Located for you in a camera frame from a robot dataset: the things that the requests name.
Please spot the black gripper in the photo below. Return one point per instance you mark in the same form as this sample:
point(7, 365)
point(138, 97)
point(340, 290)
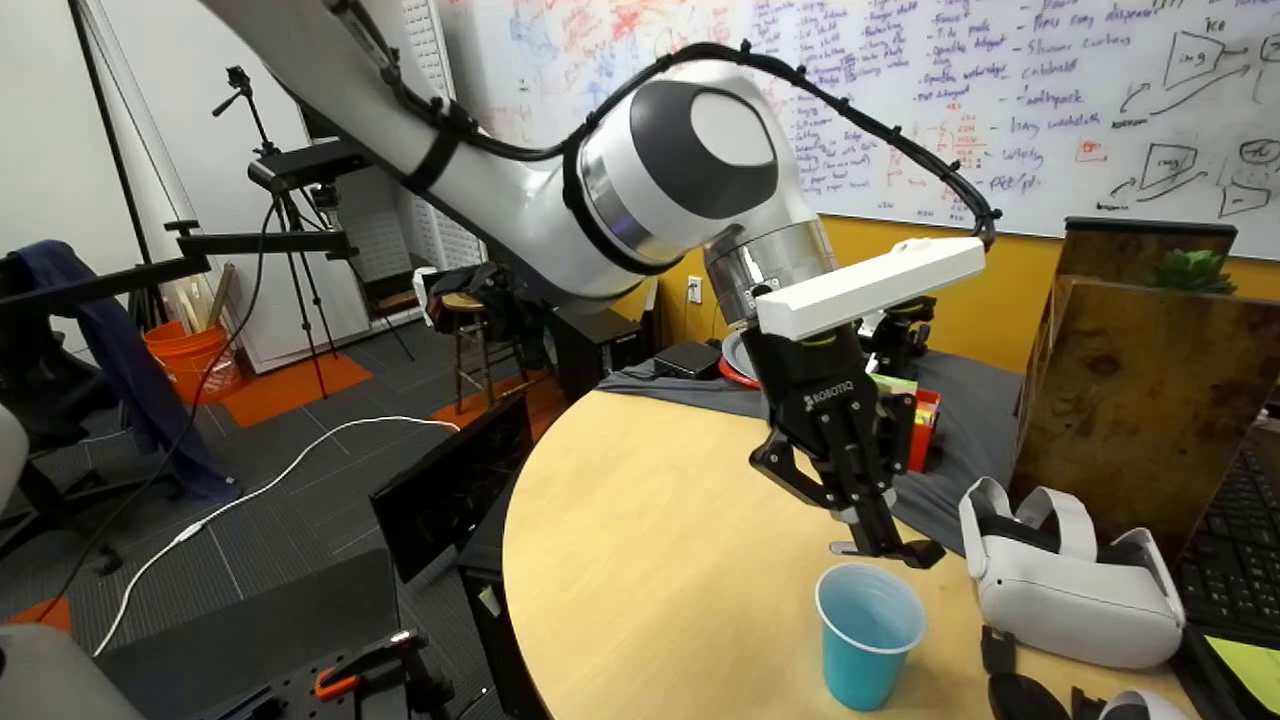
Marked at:
point(820, 429)

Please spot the blue plastic cup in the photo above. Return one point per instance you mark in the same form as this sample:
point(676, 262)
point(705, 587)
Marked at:
point(869, 623)

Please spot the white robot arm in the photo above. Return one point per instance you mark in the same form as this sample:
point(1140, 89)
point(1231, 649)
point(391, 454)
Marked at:
point(676, 163)

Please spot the colourful block box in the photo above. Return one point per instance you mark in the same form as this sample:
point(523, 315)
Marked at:
point(905, 422)

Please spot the red plate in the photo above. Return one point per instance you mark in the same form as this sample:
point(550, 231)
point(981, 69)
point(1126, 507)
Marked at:
point(738, 362)

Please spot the black flat box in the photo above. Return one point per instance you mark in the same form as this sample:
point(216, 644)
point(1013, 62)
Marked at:
point(693, 362)

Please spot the white VR headset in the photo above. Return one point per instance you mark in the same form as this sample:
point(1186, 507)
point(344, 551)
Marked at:
point(1050, 582)

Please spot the wooden shelf unit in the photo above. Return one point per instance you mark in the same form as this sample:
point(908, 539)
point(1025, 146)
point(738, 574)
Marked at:
point(1138, 397)

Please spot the black laptop with yellow note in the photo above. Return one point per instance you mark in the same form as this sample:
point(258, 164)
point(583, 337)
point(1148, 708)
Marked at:
point(1231, 582)

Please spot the whiteboard with drawings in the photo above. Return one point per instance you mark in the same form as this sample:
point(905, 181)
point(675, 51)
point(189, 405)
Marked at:
point(1154, 110)

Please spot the small potted plant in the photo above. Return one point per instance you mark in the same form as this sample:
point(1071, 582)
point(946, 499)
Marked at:
point(1193, 268)

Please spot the orange floor mat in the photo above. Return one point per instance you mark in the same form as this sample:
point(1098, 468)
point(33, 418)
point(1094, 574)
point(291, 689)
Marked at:
point(291, 388)

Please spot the blue jacket on stand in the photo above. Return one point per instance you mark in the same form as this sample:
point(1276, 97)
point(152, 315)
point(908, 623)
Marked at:
point(159, 418)

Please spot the black clamp with orange handles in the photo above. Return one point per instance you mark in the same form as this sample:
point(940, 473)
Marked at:
point(377, 680)

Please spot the black camera tripod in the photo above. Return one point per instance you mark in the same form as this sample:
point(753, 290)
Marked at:
point(286, 231)

